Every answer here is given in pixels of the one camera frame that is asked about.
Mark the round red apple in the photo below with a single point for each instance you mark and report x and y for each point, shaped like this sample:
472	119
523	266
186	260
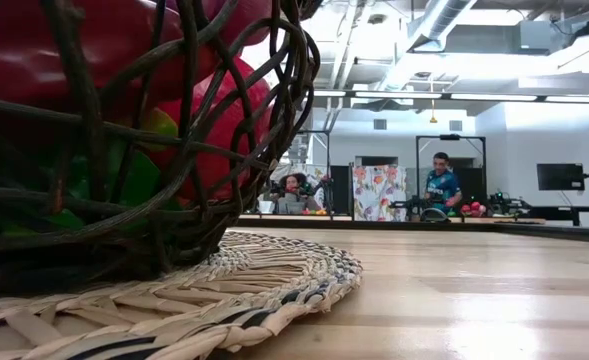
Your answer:
214	165

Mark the green bell pepper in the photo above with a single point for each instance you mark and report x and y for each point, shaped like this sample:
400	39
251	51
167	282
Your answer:
141	182

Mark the dark brown wicker basket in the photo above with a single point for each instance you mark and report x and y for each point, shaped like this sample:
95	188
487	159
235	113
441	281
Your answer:
174	240

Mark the person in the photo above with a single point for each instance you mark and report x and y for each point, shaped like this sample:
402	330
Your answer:
294	200
441	187

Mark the black partition panel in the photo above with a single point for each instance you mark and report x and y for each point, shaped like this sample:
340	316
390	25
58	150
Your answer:
341	187

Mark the floral patterned cloth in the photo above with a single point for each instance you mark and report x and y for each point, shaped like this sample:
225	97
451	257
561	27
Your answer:
379	192

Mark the ceiling light strip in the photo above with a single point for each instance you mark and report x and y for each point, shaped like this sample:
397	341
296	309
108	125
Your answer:
399	95
494	97
329	93
579	99

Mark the round woven straw placemat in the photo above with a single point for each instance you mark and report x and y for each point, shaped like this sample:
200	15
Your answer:
264	280

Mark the red background toy fruits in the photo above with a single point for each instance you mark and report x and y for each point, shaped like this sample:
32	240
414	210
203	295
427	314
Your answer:
474	207

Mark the black background robot rig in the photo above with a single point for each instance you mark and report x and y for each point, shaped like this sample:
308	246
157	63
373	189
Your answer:
549	212

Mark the black monitor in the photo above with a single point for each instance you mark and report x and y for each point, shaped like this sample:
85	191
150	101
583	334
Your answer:
559	176

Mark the black gantry frame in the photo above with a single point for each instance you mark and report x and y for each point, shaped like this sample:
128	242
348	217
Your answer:
319	131
449	137

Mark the black aluminium table frame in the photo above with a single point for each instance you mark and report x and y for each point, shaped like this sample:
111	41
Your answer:
374	226

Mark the grey wall vent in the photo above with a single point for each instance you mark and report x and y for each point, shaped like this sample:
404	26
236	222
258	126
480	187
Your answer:
456	125
380	124

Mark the silver ceiling duct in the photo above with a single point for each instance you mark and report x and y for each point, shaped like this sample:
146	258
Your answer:
441	25

